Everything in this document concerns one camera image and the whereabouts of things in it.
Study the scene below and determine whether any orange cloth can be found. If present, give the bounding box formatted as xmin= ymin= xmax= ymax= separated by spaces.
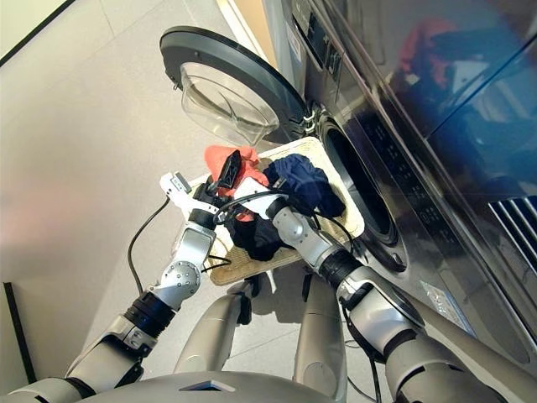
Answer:
xmin=203 ymin=144 xmax=269 ymax=223

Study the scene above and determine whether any black cloth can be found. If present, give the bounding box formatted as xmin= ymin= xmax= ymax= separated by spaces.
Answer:
xmin=224 ymin=209 xmax=290 ymax=262

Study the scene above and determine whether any dark blue cloth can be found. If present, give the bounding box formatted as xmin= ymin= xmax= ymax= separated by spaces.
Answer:
xmin=262 ymin=153 xmax=347 ymax=219

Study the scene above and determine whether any pale woven laundry basket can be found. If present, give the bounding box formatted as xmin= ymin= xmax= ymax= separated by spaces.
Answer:
xmin=184 ymin=136 xmax=365 ymax=287

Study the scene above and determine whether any round washing machine door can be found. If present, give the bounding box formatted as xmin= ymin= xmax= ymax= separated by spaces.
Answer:
xmin=158 ymin=25 xmax=310 ymax=146

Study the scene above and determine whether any grey washing machine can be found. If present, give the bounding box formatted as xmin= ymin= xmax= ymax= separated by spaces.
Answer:
xmin=274 ymin=0 xmax=537 ymax=370

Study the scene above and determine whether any small blue white sticker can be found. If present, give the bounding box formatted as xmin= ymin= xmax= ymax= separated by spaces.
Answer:
xmin=288 ymin=20 xmax=305 ymax=72

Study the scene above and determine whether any silver robot leg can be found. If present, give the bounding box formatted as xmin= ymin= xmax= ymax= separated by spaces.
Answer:
xmin=174 ymin=280 xmax=257 ymax=374
xmin=293 ymin=272 xmax=349 ymax=400

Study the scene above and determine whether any silver robot torso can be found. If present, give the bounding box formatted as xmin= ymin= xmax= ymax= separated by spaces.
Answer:
xmin=96 ymin=369 xmax=349 ymax=403

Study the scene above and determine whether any blue white energy label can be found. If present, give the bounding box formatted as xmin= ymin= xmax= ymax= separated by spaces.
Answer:
xmin=419 ymin=280 xmax=477 ymax=337

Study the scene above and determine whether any dark grey stacked dryer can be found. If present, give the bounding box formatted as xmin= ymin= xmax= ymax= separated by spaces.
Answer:
xmin=326 ymin=0 xmax=537 ymax=295

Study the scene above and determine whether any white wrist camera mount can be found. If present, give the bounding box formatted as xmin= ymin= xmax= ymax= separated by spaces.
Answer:
xmin=232 ymin=175 xmax=290 ymax=222
xmin=159 ymin=170 xmax=219 ymax=219

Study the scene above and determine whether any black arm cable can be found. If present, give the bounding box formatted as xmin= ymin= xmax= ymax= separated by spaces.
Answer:
xmin=127 ymin=196 xmax=173 ymax=295
xmin=212 ymin=189 xmax=385 ymax=403

